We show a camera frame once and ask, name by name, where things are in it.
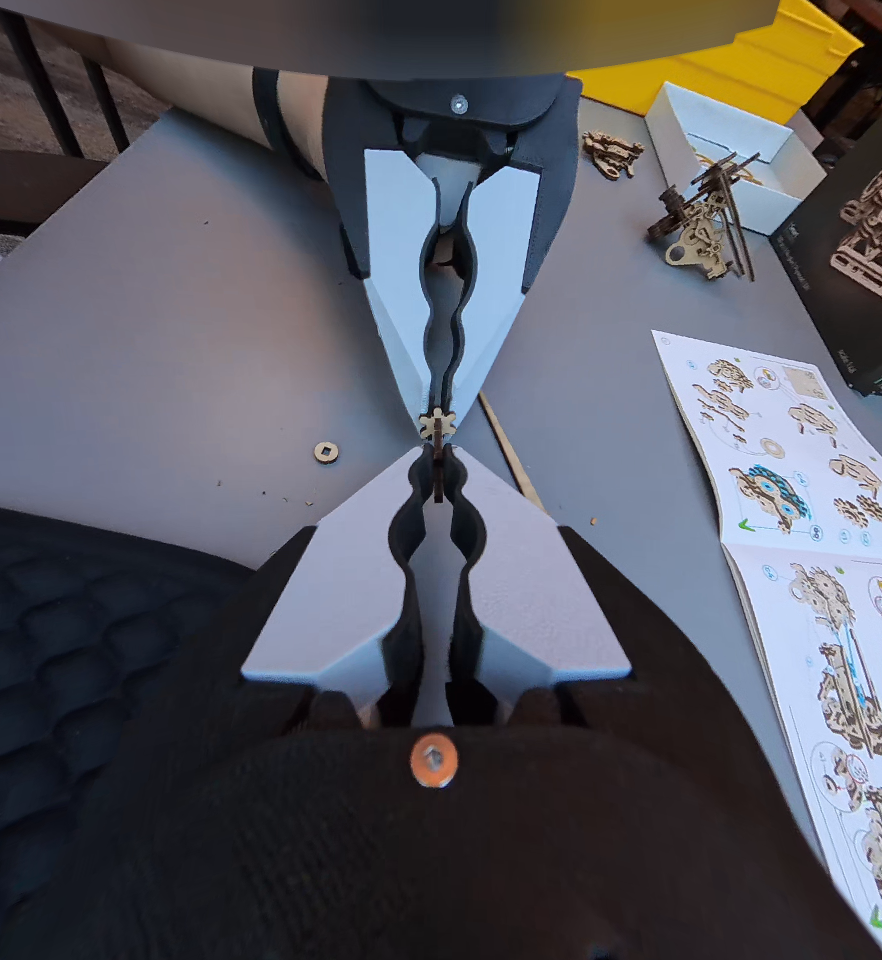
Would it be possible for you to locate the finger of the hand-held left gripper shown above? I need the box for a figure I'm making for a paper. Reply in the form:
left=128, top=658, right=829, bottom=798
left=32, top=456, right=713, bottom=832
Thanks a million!
left=443, top=165, right=543, bottom=412
left=363, top=148, right=442, bottom=420

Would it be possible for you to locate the illustrated instruction booklet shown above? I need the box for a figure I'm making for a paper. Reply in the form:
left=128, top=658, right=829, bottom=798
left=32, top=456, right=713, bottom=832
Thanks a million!
left=651, top=328, right=882, bottom=957

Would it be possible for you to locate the small wooden gear assembly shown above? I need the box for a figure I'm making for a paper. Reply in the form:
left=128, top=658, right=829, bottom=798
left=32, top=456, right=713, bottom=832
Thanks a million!
left=582, top=131, right=646, bottom=181

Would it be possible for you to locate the flat wooden stick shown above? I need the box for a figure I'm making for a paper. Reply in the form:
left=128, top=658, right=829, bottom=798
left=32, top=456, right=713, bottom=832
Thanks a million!
left=478, top=393, right=547, bottom=511

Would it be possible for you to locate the dark chair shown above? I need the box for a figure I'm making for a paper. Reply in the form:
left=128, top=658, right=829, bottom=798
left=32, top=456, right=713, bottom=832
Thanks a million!
left=0, top=7, right=132, bottom=234

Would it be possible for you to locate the black honeycomb cushion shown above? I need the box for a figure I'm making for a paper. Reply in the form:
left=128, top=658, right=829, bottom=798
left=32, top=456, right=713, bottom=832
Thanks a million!
left=0, top=498, right=262, bottom=916

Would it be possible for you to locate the wooden mechanical model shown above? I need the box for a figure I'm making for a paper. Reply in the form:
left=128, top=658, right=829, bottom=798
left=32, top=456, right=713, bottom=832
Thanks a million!
left=647, top=152, right=757, bottom=282

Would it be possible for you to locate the person's left forearm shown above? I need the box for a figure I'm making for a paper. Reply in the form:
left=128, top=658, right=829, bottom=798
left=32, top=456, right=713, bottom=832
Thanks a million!
left=103, top=37, right=329, bottom=181

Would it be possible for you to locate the black model kit box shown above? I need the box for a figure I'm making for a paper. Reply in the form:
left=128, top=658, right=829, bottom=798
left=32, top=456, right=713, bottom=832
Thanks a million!
left=769, top=97, right=882, bottom=397

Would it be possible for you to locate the white cardboard box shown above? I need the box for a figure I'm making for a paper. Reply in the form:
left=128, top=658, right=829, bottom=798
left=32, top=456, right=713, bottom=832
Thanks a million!
left=645, top=81, right=828, bottom=235

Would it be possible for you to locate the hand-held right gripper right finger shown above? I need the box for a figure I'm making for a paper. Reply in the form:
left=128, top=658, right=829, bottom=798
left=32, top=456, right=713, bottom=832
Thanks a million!
left=448, top=444, right=632, bottom=708

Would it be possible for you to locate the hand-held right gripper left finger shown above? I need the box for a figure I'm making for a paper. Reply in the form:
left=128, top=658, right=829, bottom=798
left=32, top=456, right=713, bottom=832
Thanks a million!
left=242, top=444, right=421, bottom=708

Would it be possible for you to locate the yellow plastic bin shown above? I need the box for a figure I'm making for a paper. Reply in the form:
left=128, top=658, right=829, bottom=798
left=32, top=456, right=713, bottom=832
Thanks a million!
left=568, top=0, right=865, bottom=125

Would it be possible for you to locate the black wristband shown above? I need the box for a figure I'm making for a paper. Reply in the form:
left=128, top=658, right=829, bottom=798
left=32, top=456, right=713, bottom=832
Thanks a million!
left=251, top=66, right=325, bottom=180

